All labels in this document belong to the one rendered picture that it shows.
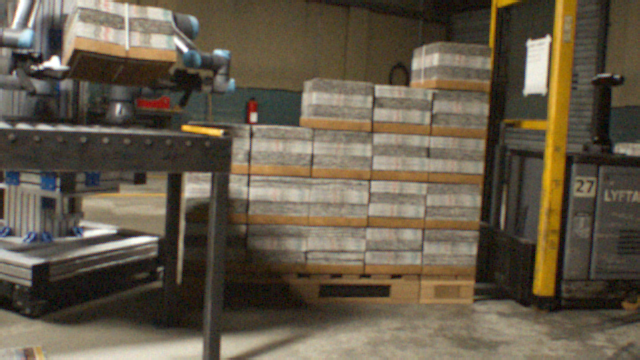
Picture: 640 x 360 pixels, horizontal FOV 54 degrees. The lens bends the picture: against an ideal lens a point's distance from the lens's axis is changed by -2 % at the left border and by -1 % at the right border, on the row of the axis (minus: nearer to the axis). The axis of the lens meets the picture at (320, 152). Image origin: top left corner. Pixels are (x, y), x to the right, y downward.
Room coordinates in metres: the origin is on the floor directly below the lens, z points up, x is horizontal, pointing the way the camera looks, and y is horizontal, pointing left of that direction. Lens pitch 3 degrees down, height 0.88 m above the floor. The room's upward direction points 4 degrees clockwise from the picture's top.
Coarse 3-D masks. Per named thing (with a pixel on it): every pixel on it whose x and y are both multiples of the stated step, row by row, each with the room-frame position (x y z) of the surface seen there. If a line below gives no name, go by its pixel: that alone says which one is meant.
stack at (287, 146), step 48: (240, 144) 2.90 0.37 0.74; (288, 144) 2.95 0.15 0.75; (336, 144) 2.99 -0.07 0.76; (384, 144) 3.04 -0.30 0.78; (192, 192) 2.85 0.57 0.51; (240, 192) 2.90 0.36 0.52; (288, 192) 2.94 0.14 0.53; (336, 192) 2.98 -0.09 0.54; (384, 192) 3.04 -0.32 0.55; (192, 240) 2.87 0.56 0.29; (240, 240) 2.91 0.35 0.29; (288, 240) 2.95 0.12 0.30; (336, 240) 2.99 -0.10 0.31; (384, 240) 3.04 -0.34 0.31; (192, 288) 2.86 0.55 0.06; (240, 288) 3.07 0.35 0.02; (288, 288) 2.97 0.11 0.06
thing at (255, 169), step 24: (240, 168) 2.90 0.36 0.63; (264, 168) 2.92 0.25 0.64; (288, 168) 2.94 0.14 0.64; (312, 168) 2.97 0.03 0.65; (192, 216) 2.86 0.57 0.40; (240, 216) 2.90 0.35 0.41; (264, 216) 2.92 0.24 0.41; (288, 216) 2.94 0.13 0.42; (192, 264) 2.86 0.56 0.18; (240, 264) 2.90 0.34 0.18; (264, 264) 2.92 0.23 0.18; (288, 264) 2.95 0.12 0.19; (312, 264) 2.97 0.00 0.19; (336, 264) 2.99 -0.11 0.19
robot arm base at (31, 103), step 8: (40, 96) 2.66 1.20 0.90; (48, 96) 2.68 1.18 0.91; (24, 104) 2.67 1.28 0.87; (32, 104) 2.65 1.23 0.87; (40, 104) 2.66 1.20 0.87; (48, 104) 2.67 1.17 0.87; (56, 104) 2.74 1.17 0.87; (24, 112) 2.65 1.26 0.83; (32, 112) 2.64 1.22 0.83; (40, 112) 2.64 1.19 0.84; (48, 112) 2.66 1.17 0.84; (56, 112) 2.70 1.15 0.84
